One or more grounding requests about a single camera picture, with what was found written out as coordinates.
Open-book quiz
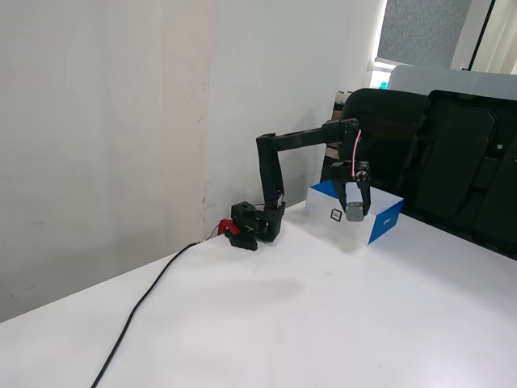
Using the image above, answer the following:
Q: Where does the white servo wire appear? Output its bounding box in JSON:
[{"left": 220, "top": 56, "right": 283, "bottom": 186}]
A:
[{"left": 351, "top": 129, "right": 363, "bottom": 179}]

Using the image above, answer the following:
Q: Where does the red table clamp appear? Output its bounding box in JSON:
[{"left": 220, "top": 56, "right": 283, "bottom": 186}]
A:
[{"left": 217, "top": 217, "right": 242, "bottom": 237}]

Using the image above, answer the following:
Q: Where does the black plastic case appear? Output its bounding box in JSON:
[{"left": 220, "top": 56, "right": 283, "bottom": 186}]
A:
[{"left": 399, "top": 89, "right": 517, "bottom": 260}]

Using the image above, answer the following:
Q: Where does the black mesh office chair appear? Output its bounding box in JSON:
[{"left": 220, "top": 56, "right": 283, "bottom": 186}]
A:
[{"left": 321, "top": 87, "right": 430, "bottom": 196}]

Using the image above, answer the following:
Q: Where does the gray window blind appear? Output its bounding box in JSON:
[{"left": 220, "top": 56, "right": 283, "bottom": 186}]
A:
[{"left": 375, "top": 0, "right": 473, "bottom": 70}]

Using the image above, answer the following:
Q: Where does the black power cable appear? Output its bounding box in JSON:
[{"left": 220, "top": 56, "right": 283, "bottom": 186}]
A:
[{"left": 90, "top": 240, "right": 200, "bottom": 388}]

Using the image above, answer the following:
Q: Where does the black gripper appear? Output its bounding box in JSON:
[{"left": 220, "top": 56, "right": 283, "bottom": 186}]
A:
[{"left": 330, "top": 160, "right": 373, "bottom": 217}]

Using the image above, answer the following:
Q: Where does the gray 3D-printed block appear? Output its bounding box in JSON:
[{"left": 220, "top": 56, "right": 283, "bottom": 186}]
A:
[{"left": 345, "top": 200, "right": 365, "bottom": 224}]

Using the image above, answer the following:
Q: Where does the blue and white cardboard box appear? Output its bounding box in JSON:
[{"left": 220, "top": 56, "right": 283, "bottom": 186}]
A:
[{"left": 305, "top": 179, "right": 406, "bottom": 247}]

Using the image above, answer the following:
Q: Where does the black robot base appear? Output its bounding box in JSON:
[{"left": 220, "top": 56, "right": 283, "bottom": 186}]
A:
[{"left": 229, "top": 200, "right": 288, "bottom": 252}]

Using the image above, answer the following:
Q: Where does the white panel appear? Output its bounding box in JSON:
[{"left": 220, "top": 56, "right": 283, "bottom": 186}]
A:
[{"left": 388, "top": 65, "right": 517, "bottom": 102}]

